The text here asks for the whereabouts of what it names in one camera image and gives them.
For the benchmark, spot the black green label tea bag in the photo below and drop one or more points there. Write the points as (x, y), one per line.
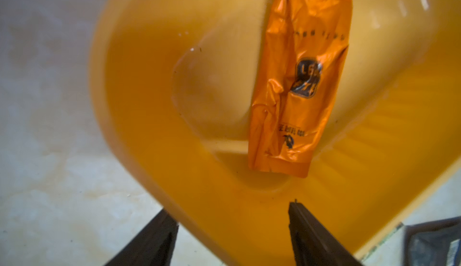
(435, 243)

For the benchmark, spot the orange tea bag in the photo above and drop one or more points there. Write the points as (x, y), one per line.
(305, 47)

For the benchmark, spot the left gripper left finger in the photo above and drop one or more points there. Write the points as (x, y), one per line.
(153, 246)

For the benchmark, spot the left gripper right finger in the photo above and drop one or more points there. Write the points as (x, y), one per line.
(312, 243)

